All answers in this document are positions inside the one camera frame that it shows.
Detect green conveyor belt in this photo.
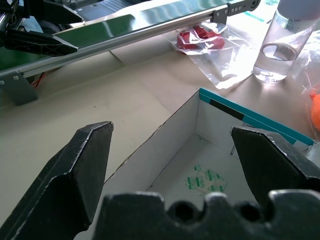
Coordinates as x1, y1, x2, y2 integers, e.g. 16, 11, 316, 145
0, 0, 260, 79
0, 0, 232, 72

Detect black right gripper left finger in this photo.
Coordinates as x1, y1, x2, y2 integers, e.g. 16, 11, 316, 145
0, 121, 114, 240

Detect red and orange wires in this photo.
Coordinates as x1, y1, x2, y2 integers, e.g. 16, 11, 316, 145
30, 71, 48, 89

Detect red parts in bag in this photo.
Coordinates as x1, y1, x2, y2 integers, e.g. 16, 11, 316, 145
176, 24, 226, 51

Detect crinkled clear plastic bag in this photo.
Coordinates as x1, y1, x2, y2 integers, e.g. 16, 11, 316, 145
291, 43, 320, 137

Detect clear plastic water bottle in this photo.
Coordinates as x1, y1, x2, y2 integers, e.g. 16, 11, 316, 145
252, 0, 320, 85

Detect grey conveyor support bracket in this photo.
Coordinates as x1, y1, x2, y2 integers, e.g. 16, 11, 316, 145
210, 8, 232, 25
0, 71, 39, 106

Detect green printed desiccant packet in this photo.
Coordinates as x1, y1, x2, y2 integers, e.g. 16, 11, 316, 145
183, 163, 229, 199

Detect white cardboard box teal edge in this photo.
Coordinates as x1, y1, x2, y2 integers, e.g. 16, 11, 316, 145
103, 87, 320, 205

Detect dark open laptop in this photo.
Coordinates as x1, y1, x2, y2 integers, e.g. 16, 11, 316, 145
76, 0, 142, 21

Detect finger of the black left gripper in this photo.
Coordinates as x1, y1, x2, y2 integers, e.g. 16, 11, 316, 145
23, 0, 84, 25
3, 29, 79, 58

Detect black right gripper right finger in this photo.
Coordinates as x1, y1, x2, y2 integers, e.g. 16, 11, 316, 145
230, 125, 320, 205

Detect orange round object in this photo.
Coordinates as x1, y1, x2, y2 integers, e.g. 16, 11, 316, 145
308, 91, 320, 131

